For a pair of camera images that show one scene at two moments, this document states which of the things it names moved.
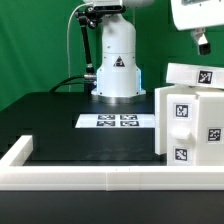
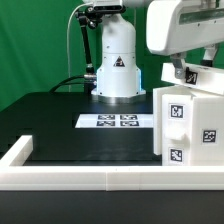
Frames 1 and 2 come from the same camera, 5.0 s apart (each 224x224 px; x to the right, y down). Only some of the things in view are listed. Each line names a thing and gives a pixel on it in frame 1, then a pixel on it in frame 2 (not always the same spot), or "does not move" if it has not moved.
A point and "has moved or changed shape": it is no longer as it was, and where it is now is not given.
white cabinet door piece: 181,129 has moved or changed shape
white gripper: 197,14 to 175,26
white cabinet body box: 209,122 has moved or changed shape
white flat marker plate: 112,121 does not move
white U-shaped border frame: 101,178 does not move
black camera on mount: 106,9 does not move
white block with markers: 192,75 has moved or changed shape
